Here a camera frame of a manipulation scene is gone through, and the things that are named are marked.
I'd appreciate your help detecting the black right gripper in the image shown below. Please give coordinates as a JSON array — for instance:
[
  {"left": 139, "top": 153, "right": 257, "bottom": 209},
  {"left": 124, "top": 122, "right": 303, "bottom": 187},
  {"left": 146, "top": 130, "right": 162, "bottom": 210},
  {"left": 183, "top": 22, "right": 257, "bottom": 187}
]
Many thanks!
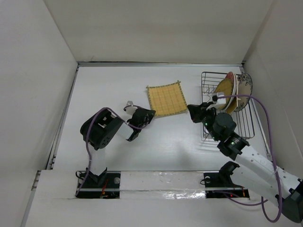
[{"left": 187, "top": 101, "right": 220, "bottom": 141}]

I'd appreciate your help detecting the square bamboo tray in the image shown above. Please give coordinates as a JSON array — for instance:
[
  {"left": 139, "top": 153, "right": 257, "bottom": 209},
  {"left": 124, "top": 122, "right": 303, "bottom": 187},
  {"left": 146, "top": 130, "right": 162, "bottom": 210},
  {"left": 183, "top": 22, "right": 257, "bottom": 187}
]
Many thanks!
[{"left": 146, "top": 80, "right": 187, "bottom": 117}]

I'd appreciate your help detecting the fan-shaped bamboo tray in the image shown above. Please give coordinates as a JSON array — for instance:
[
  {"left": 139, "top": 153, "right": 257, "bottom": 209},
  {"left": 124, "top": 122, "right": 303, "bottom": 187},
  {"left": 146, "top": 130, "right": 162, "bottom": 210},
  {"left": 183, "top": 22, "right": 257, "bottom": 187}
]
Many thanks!
[{"left": 225, "top": 97, "right": 238, "bottom": 114}]

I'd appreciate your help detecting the round bamboo tray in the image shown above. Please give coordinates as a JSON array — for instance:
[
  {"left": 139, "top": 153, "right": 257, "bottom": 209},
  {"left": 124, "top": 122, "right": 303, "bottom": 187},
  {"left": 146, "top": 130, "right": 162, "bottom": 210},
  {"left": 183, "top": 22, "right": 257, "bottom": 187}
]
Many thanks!
[{"left": 215, "top": 78, "right": 236, "bottom": 111}]

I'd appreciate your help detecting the red teal floral plate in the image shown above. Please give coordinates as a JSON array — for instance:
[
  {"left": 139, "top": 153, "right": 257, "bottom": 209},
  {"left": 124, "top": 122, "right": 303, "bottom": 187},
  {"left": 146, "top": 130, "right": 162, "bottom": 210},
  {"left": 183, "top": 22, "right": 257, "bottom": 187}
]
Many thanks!
[{"left": 224, "top": 72, "right": 238, "bottom": 95}]

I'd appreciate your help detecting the blue white floral plate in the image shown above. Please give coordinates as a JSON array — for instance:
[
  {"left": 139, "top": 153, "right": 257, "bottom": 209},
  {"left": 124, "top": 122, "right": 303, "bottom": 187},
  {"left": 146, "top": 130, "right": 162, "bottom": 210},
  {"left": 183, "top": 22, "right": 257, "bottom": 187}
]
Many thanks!
[{"left": 235, "top": 73, "right": 253, "bottom": 112}]

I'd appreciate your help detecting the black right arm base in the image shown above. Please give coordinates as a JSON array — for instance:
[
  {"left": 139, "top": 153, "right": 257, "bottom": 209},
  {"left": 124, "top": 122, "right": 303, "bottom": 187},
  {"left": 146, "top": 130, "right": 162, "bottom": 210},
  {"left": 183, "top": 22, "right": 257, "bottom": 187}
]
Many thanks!
[{"left": 200, "top": 161, "right": 240, "bottom": 188}]

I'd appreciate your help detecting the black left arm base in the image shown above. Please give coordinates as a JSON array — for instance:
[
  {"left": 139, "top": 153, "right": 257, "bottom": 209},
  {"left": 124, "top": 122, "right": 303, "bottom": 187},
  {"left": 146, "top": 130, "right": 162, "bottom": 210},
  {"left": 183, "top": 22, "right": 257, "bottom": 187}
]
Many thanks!
[{"left": 75, "top": 168, "right": 121, "bottom": 199}]

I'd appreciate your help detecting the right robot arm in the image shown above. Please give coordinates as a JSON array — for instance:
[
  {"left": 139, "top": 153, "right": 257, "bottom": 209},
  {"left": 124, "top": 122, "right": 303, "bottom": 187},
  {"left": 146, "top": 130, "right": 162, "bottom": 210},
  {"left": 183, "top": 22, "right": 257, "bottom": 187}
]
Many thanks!
[{"left": 187, "top": 103, "right": 303, "bottom": 223}]

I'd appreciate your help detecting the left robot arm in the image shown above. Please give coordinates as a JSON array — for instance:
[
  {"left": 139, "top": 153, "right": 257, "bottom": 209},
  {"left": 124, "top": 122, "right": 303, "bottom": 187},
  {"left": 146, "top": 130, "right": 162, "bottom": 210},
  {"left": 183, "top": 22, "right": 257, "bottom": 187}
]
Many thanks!
[{"left": 80, "top": 105, "right": 156, "bottom": 188}]

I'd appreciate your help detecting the white foam front strip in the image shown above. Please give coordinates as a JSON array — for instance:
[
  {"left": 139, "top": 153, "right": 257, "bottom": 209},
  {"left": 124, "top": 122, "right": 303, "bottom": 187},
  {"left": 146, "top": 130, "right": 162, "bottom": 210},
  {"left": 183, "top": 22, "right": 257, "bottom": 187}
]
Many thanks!
[{"left": 120, "top": 171, "right": 206, "bottom": 200}]

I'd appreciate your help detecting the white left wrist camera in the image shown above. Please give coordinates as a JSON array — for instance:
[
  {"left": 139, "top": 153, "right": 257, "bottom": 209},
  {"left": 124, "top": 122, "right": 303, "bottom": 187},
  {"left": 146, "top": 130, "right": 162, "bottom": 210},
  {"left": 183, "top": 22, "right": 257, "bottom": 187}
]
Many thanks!
[{"left": 123, "top": 101, "right": 137, "bottom": 115}]

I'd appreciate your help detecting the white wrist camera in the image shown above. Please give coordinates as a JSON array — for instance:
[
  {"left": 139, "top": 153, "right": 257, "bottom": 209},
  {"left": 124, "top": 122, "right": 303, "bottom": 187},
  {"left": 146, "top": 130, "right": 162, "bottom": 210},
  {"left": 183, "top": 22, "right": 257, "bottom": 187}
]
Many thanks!
[
  {"left": 123, "top": 101, "right": 137, "bottom": 115},
  {"left": 210, "top": 92, "right": 226, "bottom": 109}
]

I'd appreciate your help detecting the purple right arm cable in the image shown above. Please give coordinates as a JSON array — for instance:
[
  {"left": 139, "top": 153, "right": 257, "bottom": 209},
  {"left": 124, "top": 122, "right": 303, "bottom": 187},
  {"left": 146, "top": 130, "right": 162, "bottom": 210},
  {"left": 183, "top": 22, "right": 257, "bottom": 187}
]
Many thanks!
[{"left": 210, "top": 94, "right": 284, "bottom": 223}]

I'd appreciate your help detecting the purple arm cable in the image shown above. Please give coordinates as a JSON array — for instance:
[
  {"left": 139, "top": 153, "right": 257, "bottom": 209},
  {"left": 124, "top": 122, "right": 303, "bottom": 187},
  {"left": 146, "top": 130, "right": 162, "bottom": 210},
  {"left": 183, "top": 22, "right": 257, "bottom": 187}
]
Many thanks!
[
  {"left": 74, "top": 105, "right": 149, "bottom": 197},
  {"left": 210, "top": 94, "right": 284, "bottom": 223}
]

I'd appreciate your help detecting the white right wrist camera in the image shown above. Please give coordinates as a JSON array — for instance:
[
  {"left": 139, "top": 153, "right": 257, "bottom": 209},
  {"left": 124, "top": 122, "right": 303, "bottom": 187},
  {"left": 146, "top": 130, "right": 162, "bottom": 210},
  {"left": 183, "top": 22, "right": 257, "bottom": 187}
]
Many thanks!
[{"left": 210, "top": 92, "right": 226, "bottom": 109}]

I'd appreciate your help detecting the dark wire dish rack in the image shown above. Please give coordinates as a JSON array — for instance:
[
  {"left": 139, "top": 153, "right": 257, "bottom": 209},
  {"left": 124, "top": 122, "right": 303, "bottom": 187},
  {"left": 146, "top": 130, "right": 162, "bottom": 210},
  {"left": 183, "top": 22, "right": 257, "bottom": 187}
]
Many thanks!
[{"left": 201, "top": 71, "right": 255, "bottom": 139}]

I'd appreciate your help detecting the metal front rail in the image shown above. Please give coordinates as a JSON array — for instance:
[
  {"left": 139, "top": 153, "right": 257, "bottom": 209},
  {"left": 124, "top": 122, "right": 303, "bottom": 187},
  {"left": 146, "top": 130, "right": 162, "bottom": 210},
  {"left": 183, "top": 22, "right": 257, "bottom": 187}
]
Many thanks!
[{"left": 77, "top": 187, "right": 248, "bottom": 192}]

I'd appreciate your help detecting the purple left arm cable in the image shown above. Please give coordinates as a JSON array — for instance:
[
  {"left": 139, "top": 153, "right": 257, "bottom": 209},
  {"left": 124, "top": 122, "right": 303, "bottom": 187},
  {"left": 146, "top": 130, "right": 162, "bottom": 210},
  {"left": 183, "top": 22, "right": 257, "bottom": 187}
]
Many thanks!
[{"left": 74, "top": 105, "right": 149, "bottom": 197}]

